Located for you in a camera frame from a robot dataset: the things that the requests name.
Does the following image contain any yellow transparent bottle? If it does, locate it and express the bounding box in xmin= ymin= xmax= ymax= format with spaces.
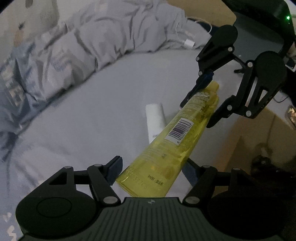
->
xmin=116 ymin=81 xmax=219 ymax=197

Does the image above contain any wooden headboard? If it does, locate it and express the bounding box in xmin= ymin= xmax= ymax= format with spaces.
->
xmin=168 ymin=0 xmax=236 ymax=27

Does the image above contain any open cardboard box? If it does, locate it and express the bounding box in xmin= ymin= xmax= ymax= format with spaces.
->
xmin=212 ymin=108 xmax=295 ymax=173

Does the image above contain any white tube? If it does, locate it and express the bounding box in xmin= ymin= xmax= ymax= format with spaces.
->
xmin=145 ymin=103 xmax=166 ymax=144

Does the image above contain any grey crumpled duvet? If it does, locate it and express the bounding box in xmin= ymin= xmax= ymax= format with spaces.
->
xmin=1 ymin=1 xmax=210 ymax=145

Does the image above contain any white charger with cable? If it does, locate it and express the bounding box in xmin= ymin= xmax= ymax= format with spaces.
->
xmin=175 ymin=19 xmax=213 ymax=49

